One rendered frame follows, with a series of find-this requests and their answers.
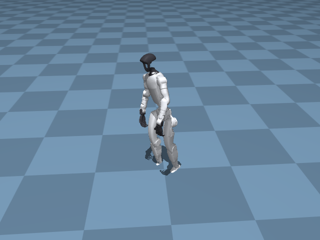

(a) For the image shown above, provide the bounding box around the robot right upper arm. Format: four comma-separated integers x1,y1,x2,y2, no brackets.
143,74,151,97

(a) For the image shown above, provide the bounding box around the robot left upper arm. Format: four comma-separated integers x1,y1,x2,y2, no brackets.
156,75,170,105

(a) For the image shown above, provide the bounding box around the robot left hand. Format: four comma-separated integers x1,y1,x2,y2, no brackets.
154,121,165,137

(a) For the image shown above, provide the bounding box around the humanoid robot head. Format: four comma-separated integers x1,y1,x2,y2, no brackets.
140,53,159,76

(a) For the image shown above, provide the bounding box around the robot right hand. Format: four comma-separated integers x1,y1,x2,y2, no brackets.
139,109,148,128

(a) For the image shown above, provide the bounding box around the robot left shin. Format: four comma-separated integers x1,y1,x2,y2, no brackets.
167,144,178,168

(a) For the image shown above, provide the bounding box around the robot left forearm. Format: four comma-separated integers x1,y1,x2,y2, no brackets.
156,99,168,125

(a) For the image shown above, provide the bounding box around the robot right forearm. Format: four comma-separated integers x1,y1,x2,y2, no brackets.
139,94,149,113

